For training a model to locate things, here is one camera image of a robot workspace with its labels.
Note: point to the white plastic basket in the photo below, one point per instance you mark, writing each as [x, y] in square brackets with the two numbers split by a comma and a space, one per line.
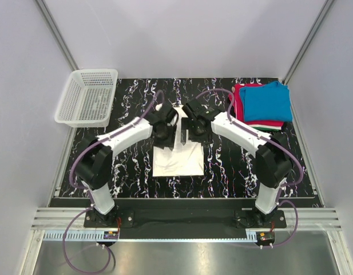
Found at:
[87, 98]

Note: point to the white slotted cable duct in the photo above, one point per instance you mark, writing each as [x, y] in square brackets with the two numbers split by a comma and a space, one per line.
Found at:
[151, 236]

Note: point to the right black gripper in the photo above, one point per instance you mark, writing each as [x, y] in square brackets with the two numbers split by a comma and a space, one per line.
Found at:
[194, 138]

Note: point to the red folded t shirt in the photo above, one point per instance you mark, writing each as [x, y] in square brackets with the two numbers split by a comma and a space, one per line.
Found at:
[238, 108]

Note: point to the aluminium rail profile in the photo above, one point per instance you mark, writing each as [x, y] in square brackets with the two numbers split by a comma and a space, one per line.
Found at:
[307, 218]

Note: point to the black marble pattern mat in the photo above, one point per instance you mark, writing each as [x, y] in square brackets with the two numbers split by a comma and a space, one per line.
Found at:
[228, 169]

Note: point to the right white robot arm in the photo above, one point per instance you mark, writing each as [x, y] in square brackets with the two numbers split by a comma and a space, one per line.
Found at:
[273, 161]

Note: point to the blue folded t shirt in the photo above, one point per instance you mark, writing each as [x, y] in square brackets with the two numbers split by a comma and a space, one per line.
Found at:
[266, 102]

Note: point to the white printed t shirt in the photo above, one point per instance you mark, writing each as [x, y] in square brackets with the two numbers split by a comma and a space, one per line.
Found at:
[183, 160]

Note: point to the green folded t shirt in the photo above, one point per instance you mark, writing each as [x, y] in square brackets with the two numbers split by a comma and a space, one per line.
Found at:
[266, 128]

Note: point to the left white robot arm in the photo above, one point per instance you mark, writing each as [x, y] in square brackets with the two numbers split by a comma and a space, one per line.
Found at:
[93, 166]

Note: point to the right small circuit board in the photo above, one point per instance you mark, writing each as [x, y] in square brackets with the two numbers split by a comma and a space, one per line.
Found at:
[266, 236]

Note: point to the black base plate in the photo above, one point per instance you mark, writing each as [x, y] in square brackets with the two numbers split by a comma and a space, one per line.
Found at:
[240, 213]

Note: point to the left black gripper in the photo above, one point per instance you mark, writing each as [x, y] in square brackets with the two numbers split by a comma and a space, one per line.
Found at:
[167, 142]

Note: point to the small circuit board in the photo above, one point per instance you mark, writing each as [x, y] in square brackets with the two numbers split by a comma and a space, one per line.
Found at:
[111, 234]
[266, 236]

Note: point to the left small circuit board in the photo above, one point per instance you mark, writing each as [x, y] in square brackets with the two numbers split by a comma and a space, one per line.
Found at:
[111, 234]

